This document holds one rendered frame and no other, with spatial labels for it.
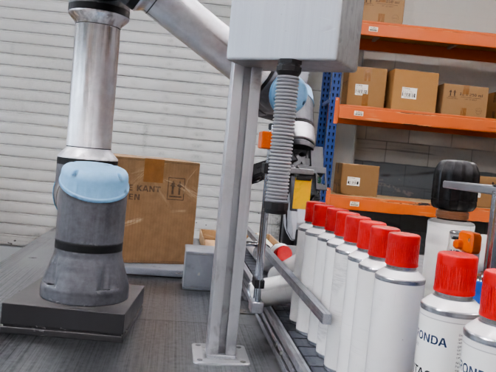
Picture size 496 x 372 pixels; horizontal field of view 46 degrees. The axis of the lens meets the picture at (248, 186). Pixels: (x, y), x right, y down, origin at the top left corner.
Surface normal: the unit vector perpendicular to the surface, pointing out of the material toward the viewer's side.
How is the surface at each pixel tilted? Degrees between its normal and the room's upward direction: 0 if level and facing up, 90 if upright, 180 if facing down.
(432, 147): 90
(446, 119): 90
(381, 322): 90
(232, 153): 90
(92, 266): 73
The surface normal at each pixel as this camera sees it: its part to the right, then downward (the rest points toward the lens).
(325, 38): -0.47, 0.00
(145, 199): 0.31, 0.08
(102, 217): 0.55, 0.11
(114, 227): 0.80, 0.12
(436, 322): -0.66, -0.02
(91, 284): 0.44, -0.21
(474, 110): 0.03, 0.07
